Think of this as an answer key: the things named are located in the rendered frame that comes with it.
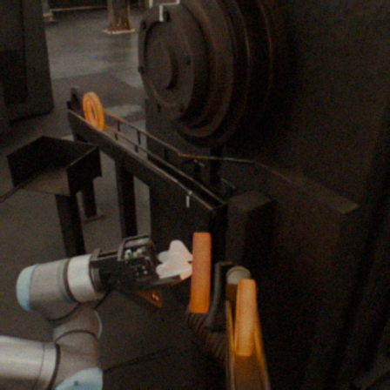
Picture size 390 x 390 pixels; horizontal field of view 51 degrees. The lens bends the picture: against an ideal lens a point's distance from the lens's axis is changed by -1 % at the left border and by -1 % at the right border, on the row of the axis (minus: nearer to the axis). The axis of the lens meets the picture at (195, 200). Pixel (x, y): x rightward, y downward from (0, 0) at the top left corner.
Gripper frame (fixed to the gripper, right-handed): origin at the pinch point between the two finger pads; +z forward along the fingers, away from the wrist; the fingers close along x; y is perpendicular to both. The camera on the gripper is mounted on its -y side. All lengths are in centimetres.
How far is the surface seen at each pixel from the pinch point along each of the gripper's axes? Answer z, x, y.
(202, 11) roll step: 10, 38, 40
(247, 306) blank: 7.2, -3.9, -9.4
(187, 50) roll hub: 5.2, 34.3, 32.9
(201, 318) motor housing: -8.3, 17.1, -31.9
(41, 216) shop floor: -113, 139, -54
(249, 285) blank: 8.1, 1.0, -8.7
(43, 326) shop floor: -85, 57, -63
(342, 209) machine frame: 31.3, 16.9, -5.8
